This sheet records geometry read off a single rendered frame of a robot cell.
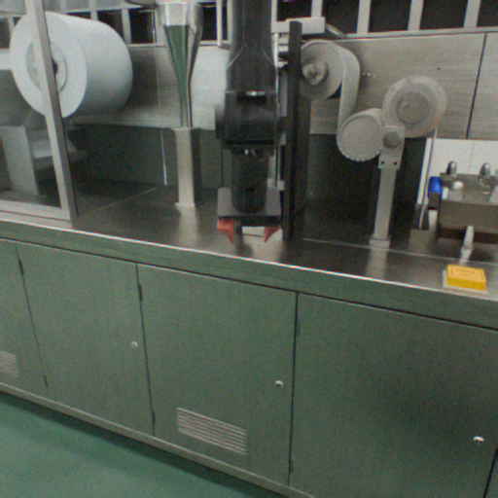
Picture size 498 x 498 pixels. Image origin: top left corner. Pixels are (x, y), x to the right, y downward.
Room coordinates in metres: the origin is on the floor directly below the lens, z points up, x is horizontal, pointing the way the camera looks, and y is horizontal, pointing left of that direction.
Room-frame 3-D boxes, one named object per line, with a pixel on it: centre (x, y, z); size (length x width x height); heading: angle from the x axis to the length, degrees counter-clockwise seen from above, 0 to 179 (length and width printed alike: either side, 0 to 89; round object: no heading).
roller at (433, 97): (1.20, -0.45, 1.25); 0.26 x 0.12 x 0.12; 158
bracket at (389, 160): (1.06, -0.36, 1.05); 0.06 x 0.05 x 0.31; 158
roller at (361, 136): (1.24, -0.34, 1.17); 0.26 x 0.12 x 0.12; 158
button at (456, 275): (0.81, -0.46, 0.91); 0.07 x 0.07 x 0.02; 68
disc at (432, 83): (1.08, -0.41, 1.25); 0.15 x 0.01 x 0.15; 68
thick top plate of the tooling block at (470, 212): (1.16, -0.63, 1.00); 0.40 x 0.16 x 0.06; 158
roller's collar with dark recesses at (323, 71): (1.16, -0.17, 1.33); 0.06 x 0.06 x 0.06; 68
